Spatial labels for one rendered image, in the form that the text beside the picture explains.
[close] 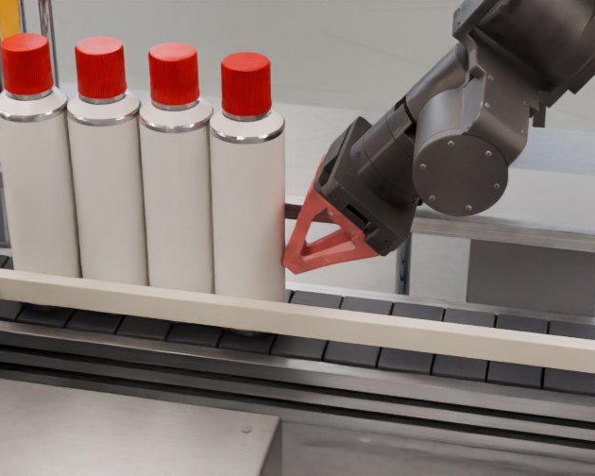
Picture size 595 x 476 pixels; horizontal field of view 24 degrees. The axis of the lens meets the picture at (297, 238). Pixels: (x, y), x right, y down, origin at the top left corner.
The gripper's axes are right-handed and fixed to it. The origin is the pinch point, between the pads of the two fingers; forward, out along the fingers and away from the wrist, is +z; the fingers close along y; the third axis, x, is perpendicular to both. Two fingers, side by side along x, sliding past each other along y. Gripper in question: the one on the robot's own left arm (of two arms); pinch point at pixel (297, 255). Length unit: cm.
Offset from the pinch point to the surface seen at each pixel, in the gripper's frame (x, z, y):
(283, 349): 3.5, 4.7, 3.4
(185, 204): -8.5, 1.6, 1.9
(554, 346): 15.8, -9.9, 3.9
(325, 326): 4.1, 0.7, 3.8
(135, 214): -10.5, 5.6, 0.8
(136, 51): -16, 130, -243
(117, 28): -24, 136, -257
